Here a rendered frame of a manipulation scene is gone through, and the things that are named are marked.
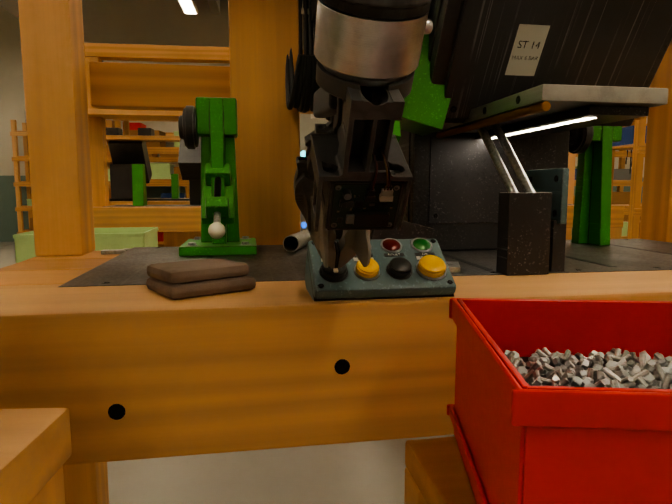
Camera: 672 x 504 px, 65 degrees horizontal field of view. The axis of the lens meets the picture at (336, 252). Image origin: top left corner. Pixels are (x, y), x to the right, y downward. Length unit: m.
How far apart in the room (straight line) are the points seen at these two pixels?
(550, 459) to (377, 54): 0.25
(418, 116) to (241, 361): 0.44
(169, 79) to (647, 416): 1.11
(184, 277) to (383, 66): 0.31
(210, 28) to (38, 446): 10.92
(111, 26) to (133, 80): 10.30
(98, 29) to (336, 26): 11.25
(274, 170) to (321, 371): 0.64
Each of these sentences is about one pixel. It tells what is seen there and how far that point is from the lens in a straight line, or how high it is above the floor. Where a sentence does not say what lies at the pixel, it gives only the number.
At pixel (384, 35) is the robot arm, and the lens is 0.36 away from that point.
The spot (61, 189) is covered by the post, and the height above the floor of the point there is 1.01.
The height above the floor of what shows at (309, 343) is 0.86.
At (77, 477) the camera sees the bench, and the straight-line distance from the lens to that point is 1.32.
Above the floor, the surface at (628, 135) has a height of 1.51.
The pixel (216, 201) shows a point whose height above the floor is 0.99.
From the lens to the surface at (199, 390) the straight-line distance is 0.55.
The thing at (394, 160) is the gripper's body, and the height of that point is 1.03.
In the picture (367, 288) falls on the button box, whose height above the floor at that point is 0.91.
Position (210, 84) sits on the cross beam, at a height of 1.24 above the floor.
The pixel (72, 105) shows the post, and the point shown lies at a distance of 1.18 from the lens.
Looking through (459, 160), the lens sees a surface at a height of 1.06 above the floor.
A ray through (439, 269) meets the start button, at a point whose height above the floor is 0.93.
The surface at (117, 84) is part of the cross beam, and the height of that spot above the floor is 1.23.
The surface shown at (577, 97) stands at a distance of 0.69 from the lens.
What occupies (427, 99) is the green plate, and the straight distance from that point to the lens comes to 0.81.
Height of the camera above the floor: 1.01
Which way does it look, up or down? 7 degrees down
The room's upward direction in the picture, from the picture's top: straight up
